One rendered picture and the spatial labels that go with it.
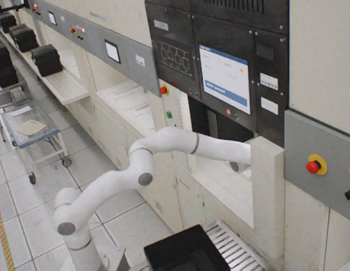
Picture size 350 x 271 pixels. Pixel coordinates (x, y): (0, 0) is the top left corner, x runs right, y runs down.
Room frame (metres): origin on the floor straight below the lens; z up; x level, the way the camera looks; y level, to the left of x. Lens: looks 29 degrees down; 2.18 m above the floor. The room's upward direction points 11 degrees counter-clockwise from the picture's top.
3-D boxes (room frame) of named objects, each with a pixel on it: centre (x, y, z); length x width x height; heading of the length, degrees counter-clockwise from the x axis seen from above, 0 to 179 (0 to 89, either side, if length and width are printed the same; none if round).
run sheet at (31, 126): (3.37, 1.23, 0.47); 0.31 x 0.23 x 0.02; 45
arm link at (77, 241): (1.26, 0.43, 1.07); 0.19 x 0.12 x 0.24; 3
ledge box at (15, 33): (5.06, 1.48, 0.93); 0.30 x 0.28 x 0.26; 26
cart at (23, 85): (5.10, 1.93, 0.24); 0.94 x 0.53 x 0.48; 23
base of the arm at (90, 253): (1.23, 0.43, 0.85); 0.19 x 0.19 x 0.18
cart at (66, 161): (3.55, 1.28, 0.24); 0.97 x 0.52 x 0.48; 26
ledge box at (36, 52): (3.97, 1.01, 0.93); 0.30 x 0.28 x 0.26; 20
